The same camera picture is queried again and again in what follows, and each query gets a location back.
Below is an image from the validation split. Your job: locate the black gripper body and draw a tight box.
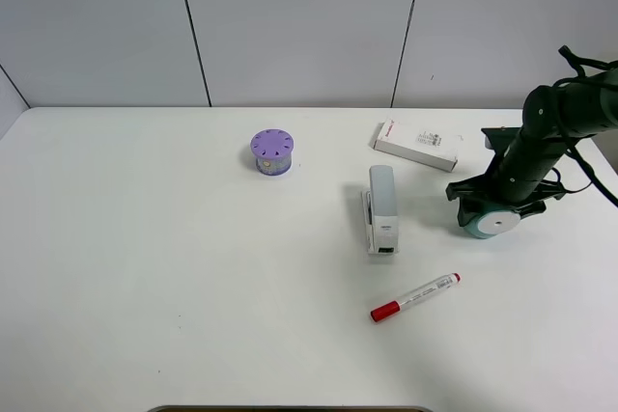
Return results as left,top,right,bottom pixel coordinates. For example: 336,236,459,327
446,127,566,212

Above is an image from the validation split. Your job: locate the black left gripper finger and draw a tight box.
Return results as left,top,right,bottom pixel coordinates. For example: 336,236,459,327
457,197,479,227

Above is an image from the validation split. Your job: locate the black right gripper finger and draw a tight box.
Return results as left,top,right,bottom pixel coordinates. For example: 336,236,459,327
519,202,547,219

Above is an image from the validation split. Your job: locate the teal white pencil sharpener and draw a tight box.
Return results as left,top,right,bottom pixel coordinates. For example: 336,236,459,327
461,203,521,239

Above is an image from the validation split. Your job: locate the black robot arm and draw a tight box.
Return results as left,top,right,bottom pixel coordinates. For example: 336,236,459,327
446,62,617,238

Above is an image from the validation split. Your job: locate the white grey stapler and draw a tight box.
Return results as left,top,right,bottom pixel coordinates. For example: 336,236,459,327
361,165,399,255

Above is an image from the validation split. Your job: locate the white cardboard box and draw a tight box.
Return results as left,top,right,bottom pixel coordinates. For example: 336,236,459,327
373,118,463,173

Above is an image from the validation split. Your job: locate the red whiteboard marker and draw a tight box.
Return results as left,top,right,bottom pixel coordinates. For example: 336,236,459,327
370,273,462,323

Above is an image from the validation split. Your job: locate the purple round container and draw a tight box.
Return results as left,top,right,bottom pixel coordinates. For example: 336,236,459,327
250,128,295,177

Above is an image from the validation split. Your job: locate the black cable bundle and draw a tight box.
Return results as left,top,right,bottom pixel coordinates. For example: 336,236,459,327
549,44,618,208

